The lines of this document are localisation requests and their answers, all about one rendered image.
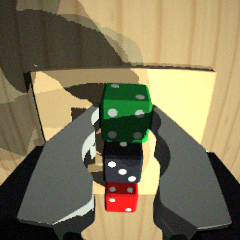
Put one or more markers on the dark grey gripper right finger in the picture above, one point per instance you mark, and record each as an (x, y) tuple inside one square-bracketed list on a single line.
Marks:
[(197, 195)]

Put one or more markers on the tan mat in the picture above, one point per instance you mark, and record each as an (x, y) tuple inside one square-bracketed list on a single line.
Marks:
[(183, 94)]

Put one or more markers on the black die with white pips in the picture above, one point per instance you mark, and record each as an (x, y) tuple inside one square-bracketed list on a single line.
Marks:
[(122, 162)]

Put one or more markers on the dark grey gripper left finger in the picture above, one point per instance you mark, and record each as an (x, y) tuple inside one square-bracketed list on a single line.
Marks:
[(51, 192)]

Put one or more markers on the green die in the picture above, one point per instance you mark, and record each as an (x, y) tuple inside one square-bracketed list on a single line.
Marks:
[(125, 112)]

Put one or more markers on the red die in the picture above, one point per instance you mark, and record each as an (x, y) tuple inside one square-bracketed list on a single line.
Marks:
[(120, 197)]

